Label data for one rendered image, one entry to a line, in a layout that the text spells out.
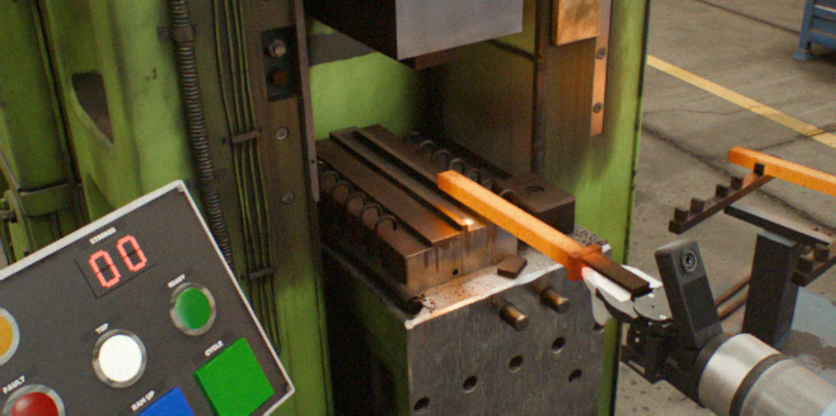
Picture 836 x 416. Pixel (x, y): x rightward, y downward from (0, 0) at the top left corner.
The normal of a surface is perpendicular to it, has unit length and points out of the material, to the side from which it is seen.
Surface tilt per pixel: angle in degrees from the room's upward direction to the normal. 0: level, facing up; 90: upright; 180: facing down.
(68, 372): 60
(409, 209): 0
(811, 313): 0
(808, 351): 0
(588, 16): 90
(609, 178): 90
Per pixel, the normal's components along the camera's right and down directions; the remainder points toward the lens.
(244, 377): 0.71, -0.26
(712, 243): -0.03, -0.90
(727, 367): -0.61, -0.47
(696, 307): 0.49, -0.13
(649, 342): -0.85, 0.25
